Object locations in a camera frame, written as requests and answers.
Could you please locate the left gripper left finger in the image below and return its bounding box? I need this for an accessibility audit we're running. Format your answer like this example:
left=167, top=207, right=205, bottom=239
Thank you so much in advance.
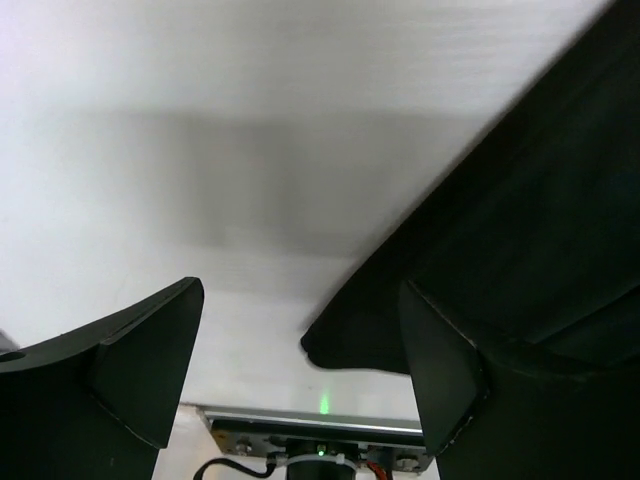
left=1, top=277, right=204, bottom=479

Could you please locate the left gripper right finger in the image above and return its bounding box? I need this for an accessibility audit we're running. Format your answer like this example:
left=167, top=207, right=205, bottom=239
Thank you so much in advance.
left=398, top=282, right=639, bottom=479

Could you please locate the black t-shirt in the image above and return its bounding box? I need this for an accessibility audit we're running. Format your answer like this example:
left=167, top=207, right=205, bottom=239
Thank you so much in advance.
left=301, top=1, right=639, bottom=374

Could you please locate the aluminium frame rail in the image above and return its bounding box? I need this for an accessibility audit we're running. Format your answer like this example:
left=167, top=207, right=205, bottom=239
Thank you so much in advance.
left=195, top=404, right=422, bottom=436

